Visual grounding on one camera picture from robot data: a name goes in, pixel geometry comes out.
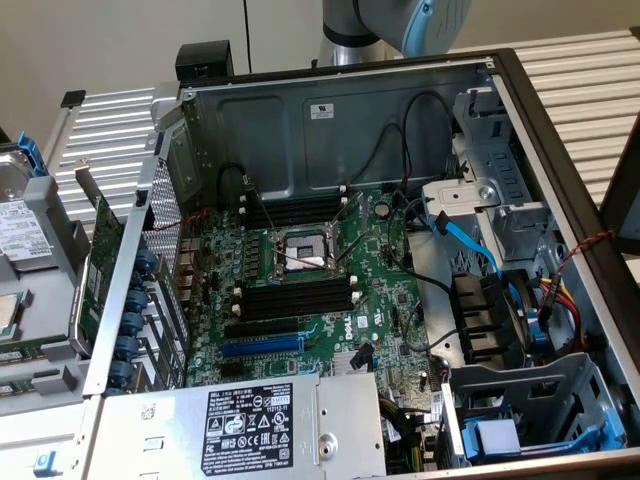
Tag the blue plastic disk bracket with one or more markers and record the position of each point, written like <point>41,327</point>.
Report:
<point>492,437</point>

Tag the green Dell motherboard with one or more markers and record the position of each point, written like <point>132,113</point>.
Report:
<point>380,300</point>

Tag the short black expansion slot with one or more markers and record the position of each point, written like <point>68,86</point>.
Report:
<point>232,370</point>

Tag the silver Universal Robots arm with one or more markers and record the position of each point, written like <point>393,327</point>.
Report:
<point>345,30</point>

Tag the silver hard disk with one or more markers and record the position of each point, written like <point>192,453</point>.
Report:
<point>20,225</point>

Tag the blue disk carrier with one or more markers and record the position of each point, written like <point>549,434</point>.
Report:
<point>31,155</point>

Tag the white label sticker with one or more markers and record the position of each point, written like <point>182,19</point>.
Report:
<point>322,111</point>

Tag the grey metal disk bay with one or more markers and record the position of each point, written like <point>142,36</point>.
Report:
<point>500,380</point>

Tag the silver optical drive cage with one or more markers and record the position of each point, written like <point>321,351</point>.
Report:
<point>505,170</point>

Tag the silver coin battery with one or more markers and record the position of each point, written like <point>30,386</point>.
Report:
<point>383,209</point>

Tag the open metal PC case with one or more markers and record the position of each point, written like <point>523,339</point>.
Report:
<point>280,130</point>

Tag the long black expansion slot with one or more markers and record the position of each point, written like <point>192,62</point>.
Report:
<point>260,329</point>

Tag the black box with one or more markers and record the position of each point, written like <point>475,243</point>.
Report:
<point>195,62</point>

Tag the CPU socket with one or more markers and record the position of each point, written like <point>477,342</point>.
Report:
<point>305,250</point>

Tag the black table end cap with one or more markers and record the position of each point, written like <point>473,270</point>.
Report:
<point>73,98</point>

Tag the silver chipset heatsink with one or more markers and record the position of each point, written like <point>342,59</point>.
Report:
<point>342,364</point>

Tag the silver CPU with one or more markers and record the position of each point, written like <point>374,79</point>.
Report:
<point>7,315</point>

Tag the black fan shroud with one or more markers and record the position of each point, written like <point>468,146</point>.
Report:
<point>480,310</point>

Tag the black RAM slot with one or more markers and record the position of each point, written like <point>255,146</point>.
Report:
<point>295,206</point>
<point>295,220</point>
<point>295,282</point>
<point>295,199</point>
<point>295,309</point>
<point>295,213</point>
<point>295,291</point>
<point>295,300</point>

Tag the green graphics card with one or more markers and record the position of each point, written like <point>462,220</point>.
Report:
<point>102,260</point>

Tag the silver socket cover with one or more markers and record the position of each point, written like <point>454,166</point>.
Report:
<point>364,212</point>

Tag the blue expansion slot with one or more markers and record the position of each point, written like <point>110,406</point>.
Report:
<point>260,346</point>

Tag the silver power supply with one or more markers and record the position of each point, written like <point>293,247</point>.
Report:
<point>165,425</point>

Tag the blue card retention clip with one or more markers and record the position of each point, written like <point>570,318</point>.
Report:
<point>146,261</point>
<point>136,301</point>
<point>132,324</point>
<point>128,347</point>
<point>121,374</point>
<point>137,280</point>

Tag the blue button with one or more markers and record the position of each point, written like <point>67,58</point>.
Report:
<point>45,463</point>

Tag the thin metal locking lever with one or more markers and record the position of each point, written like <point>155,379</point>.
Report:
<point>265,210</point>
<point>355,247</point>

